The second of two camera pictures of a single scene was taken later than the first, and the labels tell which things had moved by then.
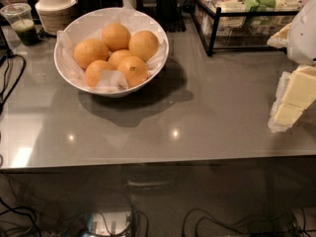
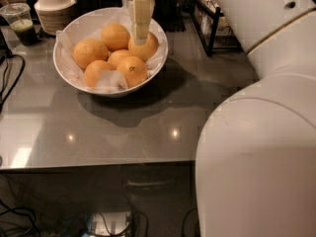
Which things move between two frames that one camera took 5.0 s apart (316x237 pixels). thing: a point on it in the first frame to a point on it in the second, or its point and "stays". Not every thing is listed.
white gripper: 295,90 to 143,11
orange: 94,70 stays
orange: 143,44 stays
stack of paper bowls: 54,8 stays
